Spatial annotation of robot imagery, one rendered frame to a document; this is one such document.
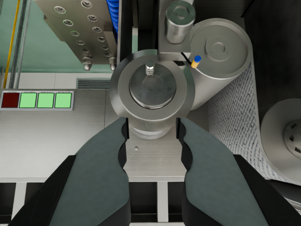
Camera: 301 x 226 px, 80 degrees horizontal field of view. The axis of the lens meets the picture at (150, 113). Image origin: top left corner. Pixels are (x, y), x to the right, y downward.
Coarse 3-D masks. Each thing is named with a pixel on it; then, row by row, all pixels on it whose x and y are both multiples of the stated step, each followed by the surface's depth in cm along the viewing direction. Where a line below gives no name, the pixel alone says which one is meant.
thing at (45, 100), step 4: (40, 96) 63; (44, 96) 63; (48, 96) 63; (52, 96) 63; (40, 100) 63; (44, 100) 63; (48, 100) 63; (52, 100) 63; (40, 104) 62; (44, 104) 62; (48, 104) 62
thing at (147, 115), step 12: (144, 60) 31; (156, 60) 31; (132, 72) 30; (180, 72) 30; (120, 84) 30; (180, 84) 30; (120, 96) 29; (180, 96) 30; (132, 108) 29; (144, 108) 29; (168, 108) 29; (144, 120) 29; (156, 120) 29
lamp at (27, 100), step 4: (24, 96) 63; (28, 96) 63; (32, 96) 63; (24, 100) 62; (28, 100) 62; (32, 100) 62; (20, 104) 62; (24, 104) 62; (28, 104) 62; (32, 104) 62
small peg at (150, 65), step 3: (150, 60) 27; (147, 63) 27; (150, 63) 27; (153, 63) 27; (147, 66) 26; (150, 66) 26; (153, 66) 27; (147, 69) 27; (150, 69) 27; (153, 69) 27; (147, 72) 28; (150, 72) 28; (153, 72) 28; (150, 75) 29
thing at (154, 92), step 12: (144, 72) 29; (156, 72) 29; (168, 72) 29; (132, 84) 29; (144, 84) 29; (156, 84) 29; (168, 84) 29; (132, 96) 30; (144, 96) 28; (156, 96) 29; (168, 96) 29; (156, 108) 29
